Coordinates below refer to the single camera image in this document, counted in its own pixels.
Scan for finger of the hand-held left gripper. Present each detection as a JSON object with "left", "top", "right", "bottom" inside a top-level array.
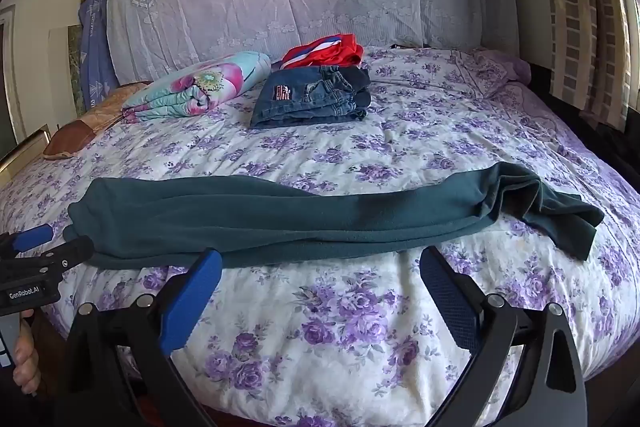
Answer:
[
  {"left": 0, "top": 224, "right": 55, "bottom": 256},
  {"left": 27, "top": 235, "right": 96, "bottom": 279}
]

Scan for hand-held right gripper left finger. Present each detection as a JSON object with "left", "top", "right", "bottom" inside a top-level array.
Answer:
[{"left": 54, "top": 248, "right": 223, "bottom": 427}]

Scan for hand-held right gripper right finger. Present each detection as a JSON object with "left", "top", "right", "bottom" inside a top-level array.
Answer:
[{"left": 419, "top": 246, "right": 588, "bottom": 427}]

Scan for teal pants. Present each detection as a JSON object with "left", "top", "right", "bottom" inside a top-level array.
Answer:
[{"left": 64, "top": 162, "right": 606, "bottom": 270}]

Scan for person's left hand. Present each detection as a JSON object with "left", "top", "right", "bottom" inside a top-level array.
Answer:
[{"left": 13, "top": 341, "right": 42, "bottom": 397}]

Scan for purple floral bedspread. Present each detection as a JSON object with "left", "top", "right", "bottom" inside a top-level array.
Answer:
[{"left": 0, "top": 47, "right": 640, "bottom": 427}]

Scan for brown pillow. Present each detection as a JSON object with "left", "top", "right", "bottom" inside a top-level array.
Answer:
[{"left": 42, "top": 82, "right": 151, "bottom": 160}]

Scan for green patterned panel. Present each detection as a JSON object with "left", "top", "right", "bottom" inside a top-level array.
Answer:
[{"left": 66, "top": 24, "right": 85, "bottom": 112}]

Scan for blue patterned cloth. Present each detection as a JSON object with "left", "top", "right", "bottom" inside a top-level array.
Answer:
[{"left": 77, "top": 0, "right": 121, "bottom": 112}]

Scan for folded floral blanket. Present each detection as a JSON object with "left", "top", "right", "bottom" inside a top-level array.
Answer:
[{"left": 121, "top": 51, "right": 272, "bottom": 124}]

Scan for folded blue jeans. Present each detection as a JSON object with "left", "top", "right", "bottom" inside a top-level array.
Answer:
[{"left": 249, "top": 65, "right": 372, "bottom": 130}]

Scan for purple pillow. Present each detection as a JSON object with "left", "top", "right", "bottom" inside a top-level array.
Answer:
[{"left": 452, "top": 47, "right": 532, "bottom": 100}]

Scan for red striped garment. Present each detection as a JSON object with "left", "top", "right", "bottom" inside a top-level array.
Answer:
[{"left": 279, "top": 33, "right": 365, "bottom": 70}]

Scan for beige checked curtain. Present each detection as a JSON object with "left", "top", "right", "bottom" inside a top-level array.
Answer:
[{"left": 535, "top": 0, "right": 640, "bottom": 132}]

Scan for gold picture frame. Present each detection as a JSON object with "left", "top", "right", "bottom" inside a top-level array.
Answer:
[{"left": 0, "top": 129, "right": 52, "bottom": 182}]

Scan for dark bed frame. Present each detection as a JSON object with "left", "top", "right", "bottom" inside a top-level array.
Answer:
[{"left": 529, "top": 62, "right": 640, "bottom": 190}]

